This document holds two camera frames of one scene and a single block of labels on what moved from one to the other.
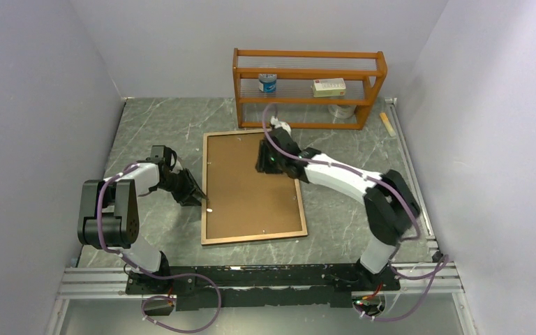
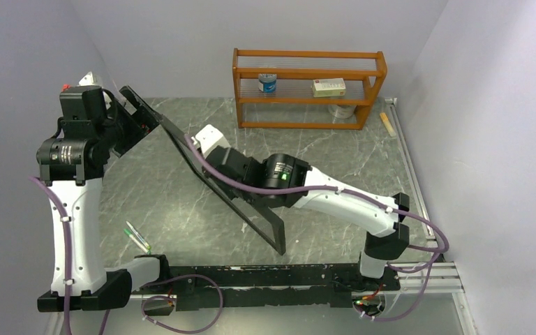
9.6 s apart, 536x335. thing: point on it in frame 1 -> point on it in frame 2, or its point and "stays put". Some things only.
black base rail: (234, 287) stays put
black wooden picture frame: (243, 204) -> (262, 219)
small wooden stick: (388, 124) stays put
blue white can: (267, 82) stays put
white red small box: (329, 87) stays put
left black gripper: (185, 197) -> (142, 121)
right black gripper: (262, 165) -> (229, 192)
